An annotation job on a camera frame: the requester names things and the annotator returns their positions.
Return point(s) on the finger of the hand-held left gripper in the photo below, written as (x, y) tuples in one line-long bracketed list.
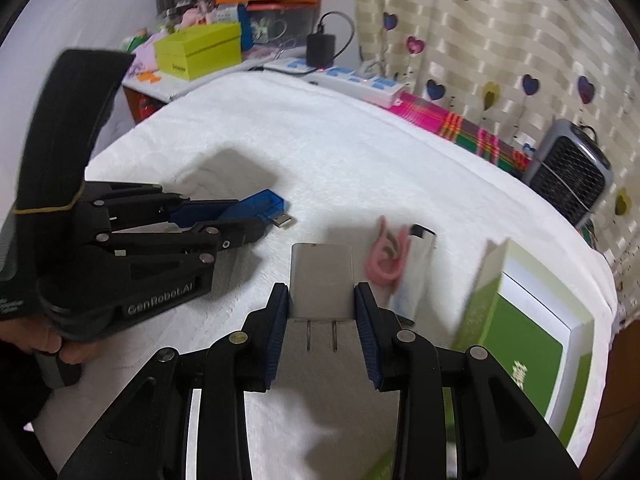
[(245, 232), (200, 210)]

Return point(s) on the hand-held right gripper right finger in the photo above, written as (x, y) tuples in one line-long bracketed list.
[(367, 340)]

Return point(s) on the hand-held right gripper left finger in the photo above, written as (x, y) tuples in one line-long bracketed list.
[(272, 340)]

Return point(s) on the blue translucent usb tester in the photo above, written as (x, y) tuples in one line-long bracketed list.
[(265, 202)]

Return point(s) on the white plug charger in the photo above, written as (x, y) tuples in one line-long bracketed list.
[(322, 280)]

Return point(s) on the person's left forearm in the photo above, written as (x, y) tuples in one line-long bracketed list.
[(20, 400)]

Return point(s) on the person's left hand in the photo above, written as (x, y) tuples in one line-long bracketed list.
[(35, 337)]

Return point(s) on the pink plastic clip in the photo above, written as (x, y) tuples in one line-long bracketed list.
[(382, 265)]

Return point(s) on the silver lighter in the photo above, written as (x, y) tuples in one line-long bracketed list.
[(415, 270)]

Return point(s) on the orange paper pieces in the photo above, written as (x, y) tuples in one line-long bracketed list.
[(148, 77)]

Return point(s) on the lime green box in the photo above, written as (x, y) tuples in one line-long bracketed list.
[(200, 50)]

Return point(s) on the pink plush toy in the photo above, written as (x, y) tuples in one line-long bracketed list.
[(192, 16)]

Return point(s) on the white and blue power strip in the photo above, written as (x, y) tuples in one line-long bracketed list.
[(350, 80)]

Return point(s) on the black power adapter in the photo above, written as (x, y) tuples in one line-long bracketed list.
[(321, 50)]

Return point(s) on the clear plastic container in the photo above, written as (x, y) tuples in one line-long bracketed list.
[(285, 22)]

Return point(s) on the colourful plaid cloth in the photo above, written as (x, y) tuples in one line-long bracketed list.
[(450, 122)]

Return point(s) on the grey small fan heater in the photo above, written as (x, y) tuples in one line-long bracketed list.
[(567, 180)]

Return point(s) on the brown wooden cabinet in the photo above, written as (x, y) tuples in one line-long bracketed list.
[(620, 390)]

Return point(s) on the beige curtain with hearts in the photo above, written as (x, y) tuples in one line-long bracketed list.
[(475, 25)]

